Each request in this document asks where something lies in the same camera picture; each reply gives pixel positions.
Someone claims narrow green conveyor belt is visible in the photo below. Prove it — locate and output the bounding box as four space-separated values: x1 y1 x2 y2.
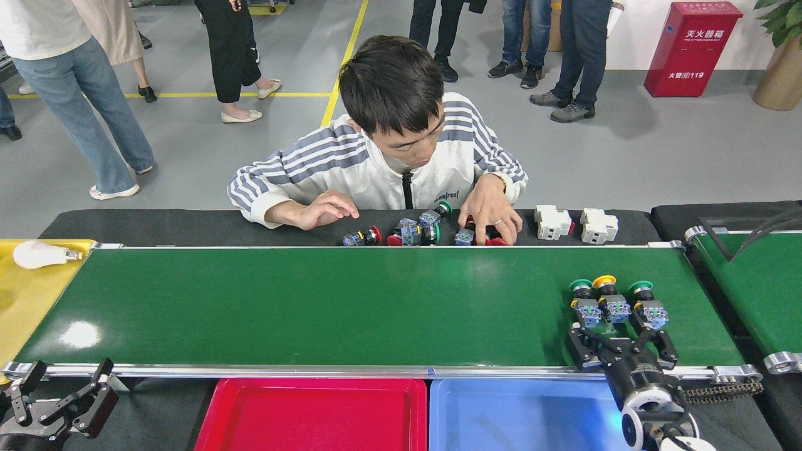
684 225 802 375

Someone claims black drive chain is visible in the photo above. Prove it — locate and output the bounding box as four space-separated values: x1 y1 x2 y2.
683 376 765 405

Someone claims yellow push button switch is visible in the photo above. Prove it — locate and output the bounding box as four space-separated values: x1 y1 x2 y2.
592 274 632 324

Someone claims yellow plastic tray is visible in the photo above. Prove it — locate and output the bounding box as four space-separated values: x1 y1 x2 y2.
0 238 96 384

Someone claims wide green conveyor belt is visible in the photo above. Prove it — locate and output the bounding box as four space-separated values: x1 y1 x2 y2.
0 240 764 384

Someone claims person's left hand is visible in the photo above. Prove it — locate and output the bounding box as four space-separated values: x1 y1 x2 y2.
459 174 524 246

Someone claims seated person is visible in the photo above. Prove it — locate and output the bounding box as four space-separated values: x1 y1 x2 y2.
227 34 529 229

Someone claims black cable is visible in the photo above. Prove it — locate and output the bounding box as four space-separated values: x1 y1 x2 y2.
732 208 802 262

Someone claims white circuit breaker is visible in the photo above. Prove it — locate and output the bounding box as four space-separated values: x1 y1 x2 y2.
580 208 619 245
534 205 575 241

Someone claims white light bulb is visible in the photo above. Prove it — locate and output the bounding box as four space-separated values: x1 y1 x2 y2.
13 240 83 270

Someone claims green potted plant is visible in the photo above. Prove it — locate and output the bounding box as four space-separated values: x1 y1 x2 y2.
754 0 802 48

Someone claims person's right hand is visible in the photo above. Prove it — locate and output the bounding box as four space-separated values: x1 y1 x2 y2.
294 190 361 231

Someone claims red fire extinguisher cabinet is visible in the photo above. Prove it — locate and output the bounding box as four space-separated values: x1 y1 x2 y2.
644 1 744 98

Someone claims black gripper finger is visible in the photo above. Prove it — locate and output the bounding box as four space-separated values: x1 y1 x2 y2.
36 358 120 439
567 321 622 372
630 316 680 371
0 360 48 428

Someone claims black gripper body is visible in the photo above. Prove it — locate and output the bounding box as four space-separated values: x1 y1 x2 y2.
0 417 73 451
600 343 676 409

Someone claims blue plastic tray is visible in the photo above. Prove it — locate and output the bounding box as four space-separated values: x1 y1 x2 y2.
428 378 630 451

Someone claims red plastic tray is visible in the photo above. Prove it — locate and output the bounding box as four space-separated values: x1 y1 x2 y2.
194 377 429 451

